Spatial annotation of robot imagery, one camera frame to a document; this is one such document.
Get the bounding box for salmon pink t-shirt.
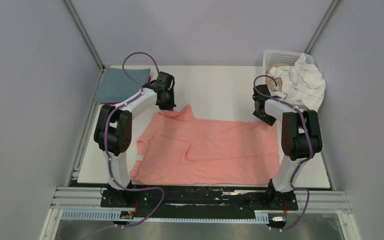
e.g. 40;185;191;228
130;105;280;186

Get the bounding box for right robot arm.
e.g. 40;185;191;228
252;84;323;209

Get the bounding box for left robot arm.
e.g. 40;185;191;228
93;71;176;207

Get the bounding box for folded red t-shirt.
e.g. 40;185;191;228
95;77;139;105

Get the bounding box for beige crumpled t-shirt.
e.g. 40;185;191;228
265;63;291;91

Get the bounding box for white plastic laundry basket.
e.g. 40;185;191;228
262;49;315;100

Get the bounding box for white crumpled t-shirt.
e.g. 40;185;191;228
266;52;326;114

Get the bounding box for folded grey-blue t-shirt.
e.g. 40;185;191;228
94;67;141;104

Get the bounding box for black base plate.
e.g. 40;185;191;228
69;178;299;221

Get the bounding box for white slotted cable duct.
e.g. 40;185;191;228
61;209;270;224

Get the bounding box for aluminium frame rail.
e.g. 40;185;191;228
50;187;103;210

